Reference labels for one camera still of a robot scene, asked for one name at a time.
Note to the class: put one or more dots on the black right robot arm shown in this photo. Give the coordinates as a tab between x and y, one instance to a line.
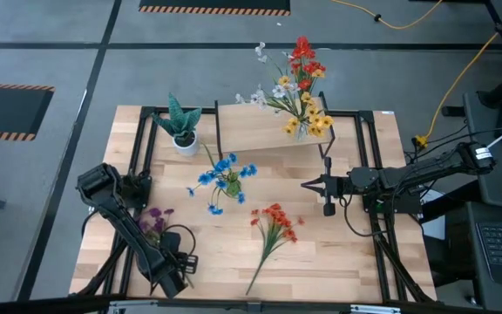
429	168

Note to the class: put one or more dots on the orange-red artificial flower bunch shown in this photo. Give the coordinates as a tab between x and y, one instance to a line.
277	213

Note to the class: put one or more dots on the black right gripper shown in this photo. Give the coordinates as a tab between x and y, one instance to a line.
338	186

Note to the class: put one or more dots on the silver metal bracket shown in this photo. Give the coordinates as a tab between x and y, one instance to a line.
375	309
133	306

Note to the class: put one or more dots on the white artificial flower bunch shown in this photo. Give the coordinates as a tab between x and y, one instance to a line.
257	98

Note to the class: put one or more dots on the black crossbar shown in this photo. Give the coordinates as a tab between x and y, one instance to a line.
233	306

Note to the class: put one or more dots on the red artificial flower bunch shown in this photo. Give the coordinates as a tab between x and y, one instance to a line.
303	48

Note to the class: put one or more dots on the black mat with hazard stripes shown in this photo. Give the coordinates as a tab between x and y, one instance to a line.
7	111
212	3

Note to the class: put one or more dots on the wooden shelf with black legs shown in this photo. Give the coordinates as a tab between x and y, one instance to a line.
251	131

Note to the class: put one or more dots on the green plant in white pot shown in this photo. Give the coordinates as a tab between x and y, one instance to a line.
179	118

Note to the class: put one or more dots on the yellow artificial flower bunch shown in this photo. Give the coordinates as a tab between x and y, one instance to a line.
316	120

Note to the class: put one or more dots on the white paper sheet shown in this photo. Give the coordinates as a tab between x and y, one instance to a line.
436	227

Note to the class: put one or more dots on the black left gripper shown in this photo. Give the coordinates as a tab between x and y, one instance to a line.
171	243

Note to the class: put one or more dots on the purple artificial flower bunch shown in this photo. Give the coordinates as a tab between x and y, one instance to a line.
155	213

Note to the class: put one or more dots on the blue artificial flower bunch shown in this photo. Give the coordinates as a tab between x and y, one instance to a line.
222	165

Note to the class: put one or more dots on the black desk foot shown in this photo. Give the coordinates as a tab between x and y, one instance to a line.
451	111

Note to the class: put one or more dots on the black aluminium table frame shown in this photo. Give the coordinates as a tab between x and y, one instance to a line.
147	111

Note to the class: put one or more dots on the green glass vase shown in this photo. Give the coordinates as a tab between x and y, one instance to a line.
234	188

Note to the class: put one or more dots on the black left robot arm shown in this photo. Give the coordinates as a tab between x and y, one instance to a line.
120	222

